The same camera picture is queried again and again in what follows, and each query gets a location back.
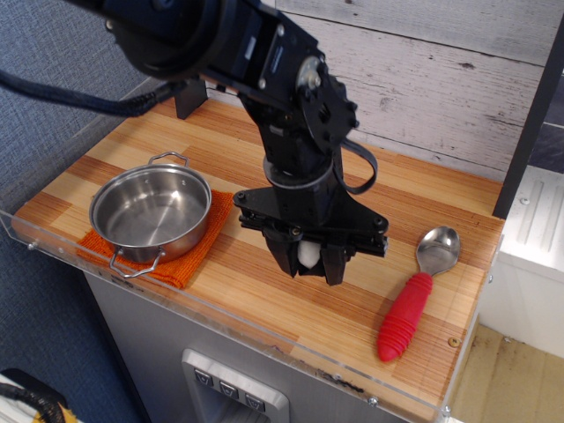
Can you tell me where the stainless steel pot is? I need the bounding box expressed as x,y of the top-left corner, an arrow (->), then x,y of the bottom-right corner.
89,152 -> 212,278

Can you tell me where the white egg with black band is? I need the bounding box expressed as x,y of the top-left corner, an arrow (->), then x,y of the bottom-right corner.
297,241 -> 321,270

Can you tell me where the silver dispenser panel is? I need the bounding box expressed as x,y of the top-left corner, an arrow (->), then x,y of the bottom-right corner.
182,349 -> 290,422

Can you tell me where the clear acrylic table guard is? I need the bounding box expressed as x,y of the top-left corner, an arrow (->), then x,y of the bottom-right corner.
2,213 -> 492,422

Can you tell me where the black right vertical post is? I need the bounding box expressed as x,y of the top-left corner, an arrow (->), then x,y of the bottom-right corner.
492,0 -> 564,219

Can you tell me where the black vertical post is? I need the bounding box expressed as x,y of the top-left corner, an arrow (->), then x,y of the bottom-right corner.
492,0 -> 564,219
174,78 -> 208,120

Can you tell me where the black left vertical post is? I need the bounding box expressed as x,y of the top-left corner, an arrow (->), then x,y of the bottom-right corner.
174,78 -> 208,120

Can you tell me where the spoon with red handle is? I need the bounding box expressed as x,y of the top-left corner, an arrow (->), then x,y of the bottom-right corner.
376,226 -> 461,362

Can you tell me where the yellow black object bottom left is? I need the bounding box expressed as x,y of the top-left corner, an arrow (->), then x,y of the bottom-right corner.
1,368 -> 79,422

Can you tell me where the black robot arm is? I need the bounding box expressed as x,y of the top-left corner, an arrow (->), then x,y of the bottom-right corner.
81,1 -> 389,286

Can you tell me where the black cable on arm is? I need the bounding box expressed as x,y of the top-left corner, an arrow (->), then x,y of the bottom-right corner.
0,70 -> 379,196

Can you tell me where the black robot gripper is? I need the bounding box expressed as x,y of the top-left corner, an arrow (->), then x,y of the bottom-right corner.
234,169 -> 389,286

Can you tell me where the grey toy fridge cabinet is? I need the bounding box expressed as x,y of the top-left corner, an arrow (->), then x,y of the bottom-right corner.
86,275 -> 400,422

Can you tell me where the white appliance at right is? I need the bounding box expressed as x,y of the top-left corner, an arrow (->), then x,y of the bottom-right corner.
479,166 -> 563,358

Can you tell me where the orange cloth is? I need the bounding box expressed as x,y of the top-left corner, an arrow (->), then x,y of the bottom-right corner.
78,189 -> 233,289

